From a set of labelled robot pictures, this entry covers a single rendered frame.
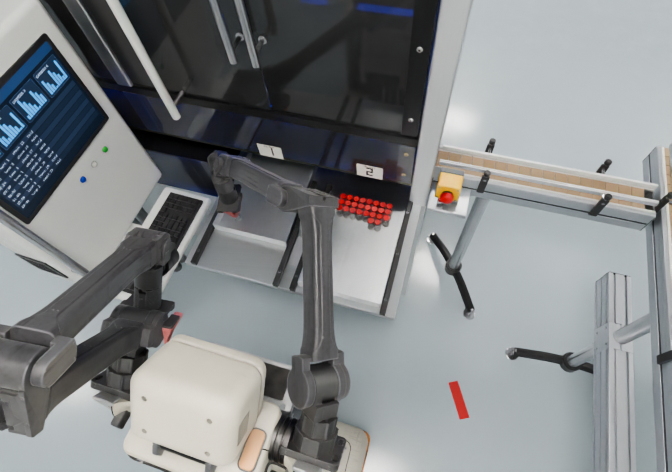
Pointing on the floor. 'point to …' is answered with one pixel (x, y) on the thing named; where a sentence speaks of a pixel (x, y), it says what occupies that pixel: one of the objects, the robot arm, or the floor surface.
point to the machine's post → (440, 85)
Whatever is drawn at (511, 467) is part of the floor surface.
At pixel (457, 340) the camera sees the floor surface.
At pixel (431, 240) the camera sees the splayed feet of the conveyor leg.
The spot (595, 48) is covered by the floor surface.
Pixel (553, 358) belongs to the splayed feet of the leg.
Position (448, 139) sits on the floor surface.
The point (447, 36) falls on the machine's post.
